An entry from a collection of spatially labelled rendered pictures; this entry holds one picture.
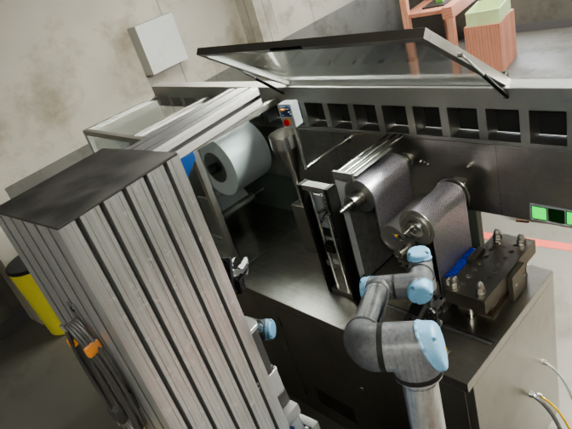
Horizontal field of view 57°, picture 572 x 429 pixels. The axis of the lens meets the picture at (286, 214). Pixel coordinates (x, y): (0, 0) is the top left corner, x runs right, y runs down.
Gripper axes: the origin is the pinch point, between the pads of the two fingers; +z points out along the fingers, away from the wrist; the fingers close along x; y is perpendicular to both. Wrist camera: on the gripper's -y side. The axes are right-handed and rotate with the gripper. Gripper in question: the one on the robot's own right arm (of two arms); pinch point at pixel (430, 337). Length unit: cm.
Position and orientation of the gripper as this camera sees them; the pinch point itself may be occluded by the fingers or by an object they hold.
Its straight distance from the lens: 192.6
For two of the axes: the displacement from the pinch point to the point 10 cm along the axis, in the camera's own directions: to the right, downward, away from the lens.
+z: 2.7, 8.4, 4.6
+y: 6.8, -5.1, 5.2
